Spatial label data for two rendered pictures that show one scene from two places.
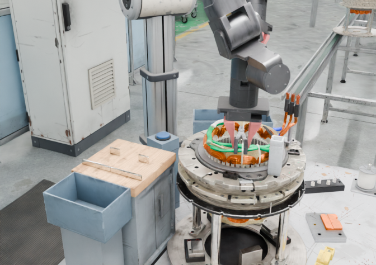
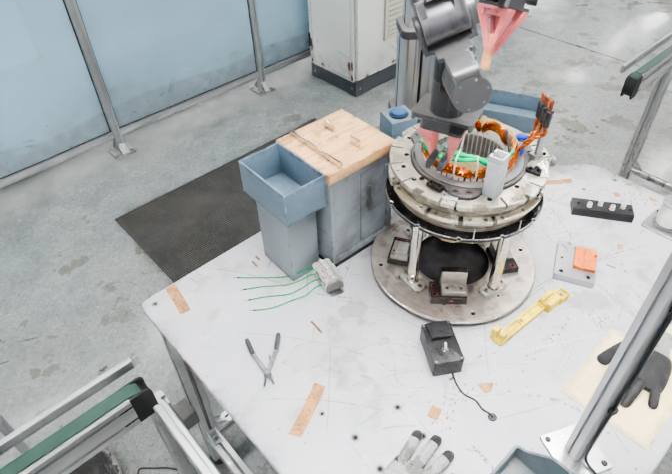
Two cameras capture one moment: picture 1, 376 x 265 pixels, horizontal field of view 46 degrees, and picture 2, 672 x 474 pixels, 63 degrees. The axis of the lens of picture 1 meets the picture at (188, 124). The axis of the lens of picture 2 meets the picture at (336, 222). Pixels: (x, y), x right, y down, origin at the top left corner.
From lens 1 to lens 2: 0.28 m
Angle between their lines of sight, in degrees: 26
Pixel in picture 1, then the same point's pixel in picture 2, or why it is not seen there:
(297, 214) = (549, 238)
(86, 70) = not seen: outside the picture
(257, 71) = (449, 80)
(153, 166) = (362, 153)
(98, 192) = (298, 170)
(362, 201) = (649, 242)
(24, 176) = (295, 110)
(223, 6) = not seen: outside the picture
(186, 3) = not seen: outside the picture
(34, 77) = not seen: outside the picture
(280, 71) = (477, 86)
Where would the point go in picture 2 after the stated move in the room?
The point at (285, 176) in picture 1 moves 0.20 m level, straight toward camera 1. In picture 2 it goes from (501, 202) to (450, 266)
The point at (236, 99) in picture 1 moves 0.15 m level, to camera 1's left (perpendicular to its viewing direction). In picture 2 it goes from (435, 104) to (346, 89)
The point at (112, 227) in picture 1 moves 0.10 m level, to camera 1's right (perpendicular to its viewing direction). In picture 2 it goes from (298, 212) to (342, 223)
